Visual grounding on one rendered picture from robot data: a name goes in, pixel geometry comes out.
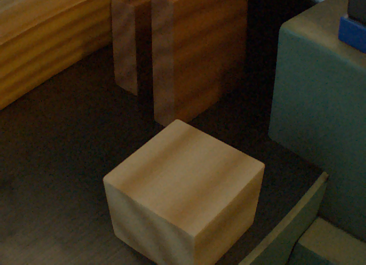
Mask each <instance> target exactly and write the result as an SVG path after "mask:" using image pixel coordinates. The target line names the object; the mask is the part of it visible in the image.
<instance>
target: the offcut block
mask: <svg viewBox="0 0 366 265"><path fill-rule="evenodd" d="M264 168H265V165H264V163H262V162H260V161H258V160H256V159H254V158H252V157H250V156H248V155H246V154H245V153H243V152H241V151H239V150H237V149H235V148H233V147H231V146H230V145H228V144H226V143H223V142H222V141H220V140H218V139H216V138H214V137H212V136H210V135H208V134H206V133H204V132H202V131H200V130H198V129H196V128H194V127H193V126H191V125H189V124H187V123H185V122H183V121H181V120H175V121H173V122H172V123H171V124H170V125H168V126H167V127H166V128H165V129H163V130H162V131H161V132H160V133H158V134H157V135H156V136H154V137H153V138H152V139H151V140H149V141H148V142H147V143H146V144H145V145H143V146H142V147H141V148H140V149H138V150H137V151H135V152H134V153H133V154H132V155H131V156H129V157H128V158H127V159H126V160H124V161H123V162H122V163H121V164H120V165H118V166H117V167H116V168H114V169H113V170H112V171H111V172H109V173H108V174H107V175H106V176H105V177H104V179H103V181H104V186H105V192H106V197H107V201H108V206H109V211H110V216H111V219H112V224H113V229H114V233H115V236H116V237H118V238H119V239H121V240H122V241H123V242H125V243H126V244H128V245H129V246H131V247H132V248H134V249H135V250H136V251H138V252H139V253H141V254H143V255H144V256H146V257H147V258H149V259H150V260H152V261H153V262H155V263H157V264H158V265H214V264H215V263H216V262H217V261H218V260H219V258H220V257H222V256H223V254H224V253H226V252H227V250H228V249H230V248H231V246H232V245H234V244H235V242H236V241H237V240H238V239H239V238H240V237H241V236H242V235H243V234H244V232H245V231H246V230H247V229H248V228H249V227H250V226H251V225H252V224H253V219H254V215H255V211H256V207H257V202H258V197H259V193H260V188H261V183H262V177H263V174H264Z"/></svg>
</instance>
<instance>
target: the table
mask: <svg viewBox="0 0 366 265"><path fill-rule="evenodd" d="M274 85H275V82H273V83H271V84H270V85H269V86H264V85H261V84H259V83H258V82H256V81H254V80H252V79H249V80H247V81H246V82H244V83H243V84H242V85H240V86H239V87H238V88H236V89H235V90H233V91H232V92H230V93H229V94H227V95H226V96H225V97H223V98H222V99H221V100H219V101H217V102H216V103H215V104H213V105H212V106H211V107H209V108H208V109H207V110H205V111H203V112H202V113H201V114H199V115H198V116H197V117H195V118H194V119H192V120H191V121H190V122H188V123H187V124H189V125H191V126H193V127H194V128H196V129H198V130H200V131H202V132H204V133H206V134H208V135H210V136H212V137H214V138H216V139H218V140H220V141H222V142H223V143H226V144H228V145H230V146H231V147H233V148H235V149H237V150H239V151H241V152H243V153H245V154H246V155H248V156H250V157H252V158H254V159H256V160H258V161H260V162H262V163H264V165H265V168H264V174H263V177H262V183H261V188H260V193H259V197H258V202H257V207H256V211H255V215H254V219H253V224H252V225H251V226H250V227H249V228H248V229H247V230H246V231H245V232H244V234H243V235H242V236H241V237H240V238H239V239H238V240H237V241H236V242H235V244H234V245H232V246H231V248H230V249H228V250H227V252H226V253H224V254H223V256H222V257H220V258H219V260H218V261H217V262H216V263H215V264H214V265H366V241H364V240H362V239H360V238H359V237H357V236H356V235H354V234H352V233H350V232H349V231H347V230H345V229H344V228H342V227H340V226H338V225H337V224H335V223H334V222H332V221H330V220H328V219H327V218H325V217H323V216H322V215H320V214H319V213H318V210H319V206H320V204H321V201H322V199H323V196H324V192H325V190H326V187H327V184H328V181H329V175H328V174H327V173H326V172H325V171H324V170H322V169H321V168H319V167H318V169H317V170H316V171H314V170H313V169H311V168H310V167H307V165H308V164H309V163H311V162H309V161H308V160H306V159H304V158H302V157H301V156H299V155H297V154H295V153H294V152H292V151H290V150H289V149H287V148H286V147H284V146H282V145H280V144H279V143H277V142H275V141H273V140H272V139H271V138H270V137H269V136H268V130H269V123H270V114H271V110H272V101H273V91H274ZM165 128H166V127H164V126H163V125H161V124H160V123H158V122H156V121H155V119H154V98H153V88H151V89H150V90H148V91H147V92H145V93H143V94H142V95H140V96H135V95H133V94H132V93H130V92H128V91H127V90H125V89H123V88H122V87H120V86H118V85H116V82H115V74H114V55H113V43H110V44H108V45H107V46H105V47H103V48H101V49H100V50H97V51H96V52H94V53H92V54H90V55H89V56H87V57H85V58H83V59H82V60H80V61H78V62H76V63H75V64H73V65H72V66H70V67H68V68H66V69H65V70H63V71H61V72H60V73H58V74H56V75H55V76H53V77H52V78H50V79H48V80H47V81H45V82H43V83H42V84H40V85H38V86H37V87H36V88H34V89H32V90H31V91H29V92H28V93H26V94H25V95H23V96H22V97H20V98H19V99H17V100H15V101H14V102H12V103H11V104H10V105H8V106H7V107H5V108H3V109H2V110H0V265H158V264H157V263H155V262H153V261H152V260H150V259H149V258H147V257H146V256H144V255H143V254H141V253H139V252H138V251H136V250H135V249H134V248H132V247H131V246H129V245H128V244H126V243H125V242H123V241H122V240H121V239H119V238H118V237H116V236H115V233H114V229H113V224H112V219H111V216H110V211H109V206H108V201H107V197H106V192H105V186H104V181H103V179H104V177H105V176H106V175H107V174H108V173H109V172H111V171H112V170H113V169H114V168H116V167H117V166H118V165H120V164H121V163H122V162H123V161H124V160H126V159H127V158H128V157H129V156H131V155H132V154H133V153H134V152H135V151H137V150H138V149H140V148H141V147H142V146H143V145H145V144H146V143H147V142H148V141H149V140H151V139H152V138H153V137H154V136H156V135H157V134H158V133H160V132H161V131H162V130H163V129H165ZM311 164H312V163H311ZM315 166H316V165H315Z"/></svg>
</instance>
